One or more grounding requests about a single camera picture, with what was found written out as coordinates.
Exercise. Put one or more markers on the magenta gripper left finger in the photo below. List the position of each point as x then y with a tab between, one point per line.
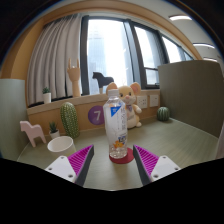
73	168

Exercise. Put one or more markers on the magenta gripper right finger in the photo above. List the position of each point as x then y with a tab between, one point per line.
152	167

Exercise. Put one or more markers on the clear plastic water bottle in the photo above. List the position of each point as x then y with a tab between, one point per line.
116	125

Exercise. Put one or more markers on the red round coaster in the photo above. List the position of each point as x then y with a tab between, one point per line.
128	158

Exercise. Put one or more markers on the cream ceramic cup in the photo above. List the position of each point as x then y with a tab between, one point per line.
61	146

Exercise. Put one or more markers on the small potted plant on desk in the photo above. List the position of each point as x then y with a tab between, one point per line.
53	130

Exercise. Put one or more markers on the tall green cactus ornament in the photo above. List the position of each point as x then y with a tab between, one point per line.
69	119

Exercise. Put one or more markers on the round green cactus ornament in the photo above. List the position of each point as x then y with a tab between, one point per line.
163	114

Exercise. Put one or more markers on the pink wooden horse figurine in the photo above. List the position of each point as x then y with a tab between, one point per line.
32	131

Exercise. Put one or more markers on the purple number seven disc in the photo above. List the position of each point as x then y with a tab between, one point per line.
96	115

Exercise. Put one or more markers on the beige plush hamster toy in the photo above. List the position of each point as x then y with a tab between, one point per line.
128	95

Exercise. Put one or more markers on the small potted plant on sill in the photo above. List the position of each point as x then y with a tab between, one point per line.
46	95

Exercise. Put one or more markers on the green right desk partition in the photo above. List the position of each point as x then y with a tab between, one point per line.
194	93

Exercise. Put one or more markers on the green desk partition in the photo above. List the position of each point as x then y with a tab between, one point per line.
12	111
194	93

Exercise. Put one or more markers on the black horse figurine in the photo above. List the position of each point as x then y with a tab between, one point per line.
102	80

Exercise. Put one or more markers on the wooden hand sculpture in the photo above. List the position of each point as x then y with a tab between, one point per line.
74	76

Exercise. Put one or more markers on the green left desk partition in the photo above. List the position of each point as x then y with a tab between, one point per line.
12	111

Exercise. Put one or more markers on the grey window curtain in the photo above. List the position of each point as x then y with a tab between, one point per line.
56	45

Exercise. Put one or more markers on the white wall socket left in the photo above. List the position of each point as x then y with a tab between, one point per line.
142	102

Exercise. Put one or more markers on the white wall socket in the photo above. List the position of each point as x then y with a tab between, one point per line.
142	102
154	101

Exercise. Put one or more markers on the white wall socket right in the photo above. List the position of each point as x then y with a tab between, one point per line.
154	101

